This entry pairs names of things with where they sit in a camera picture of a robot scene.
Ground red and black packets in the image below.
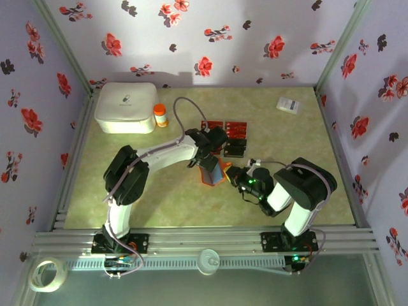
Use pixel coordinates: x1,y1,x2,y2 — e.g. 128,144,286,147
199,119,249,159

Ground black VIP card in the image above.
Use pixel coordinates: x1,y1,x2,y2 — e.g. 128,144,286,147
224,138,249,149
222,147,247,159

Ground orange card holder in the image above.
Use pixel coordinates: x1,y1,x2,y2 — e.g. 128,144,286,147
200,160,233,187

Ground orange pill bottle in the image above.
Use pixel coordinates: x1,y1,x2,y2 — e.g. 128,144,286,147
153,103,170,128

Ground small white box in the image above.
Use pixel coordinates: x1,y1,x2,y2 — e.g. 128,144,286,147
275,96,303,116

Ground small controller circuit board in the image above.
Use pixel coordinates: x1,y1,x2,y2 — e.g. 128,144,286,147
104,256,134,269
285,253,310,275

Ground white medicine case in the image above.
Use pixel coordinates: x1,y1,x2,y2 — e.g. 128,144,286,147
94,82,159,135

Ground clear tape roll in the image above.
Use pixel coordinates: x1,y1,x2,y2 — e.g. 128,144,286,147
27,257,69,293

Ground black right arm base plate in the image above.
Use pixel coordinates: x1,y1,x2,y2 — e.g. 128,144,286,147
260,231,319,254

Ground aluminium front rail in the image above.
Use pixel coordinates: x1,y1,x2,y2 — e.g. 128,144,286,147
31,226,380,256

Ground aluminium side rail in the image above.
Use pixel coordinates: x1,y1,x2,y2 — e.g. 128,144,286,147
49,91,97,231
314,87,372,229

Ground grey slotted cable duct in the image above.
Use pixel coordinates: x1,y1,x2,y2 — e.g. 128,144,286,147
65,256,286,272

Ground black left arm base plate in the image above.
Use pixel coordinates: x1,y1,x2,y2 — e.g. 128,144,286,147
91,233,150,255

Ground aluminium corner post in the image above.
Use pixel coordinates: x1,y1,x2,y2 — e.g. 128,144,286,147
30,0,94,94
314,0,374,92

